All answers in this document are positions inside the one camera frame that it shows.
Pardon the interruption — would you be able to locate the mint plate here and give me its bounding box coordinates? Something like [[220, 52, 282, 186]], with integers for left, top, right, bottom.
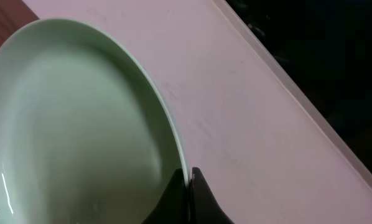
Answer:
[[0, 19, 189, 223]]

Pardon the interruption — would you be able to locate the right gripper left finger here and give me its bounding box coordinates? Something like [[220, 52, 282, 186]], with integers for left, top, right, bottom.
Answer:
[[142, 169, 188, 224]]

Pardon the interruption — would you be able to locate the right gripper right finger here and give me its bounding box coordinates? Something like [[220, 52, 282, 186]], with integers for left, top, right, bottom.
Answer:
[[190, 167, 234, 224]]

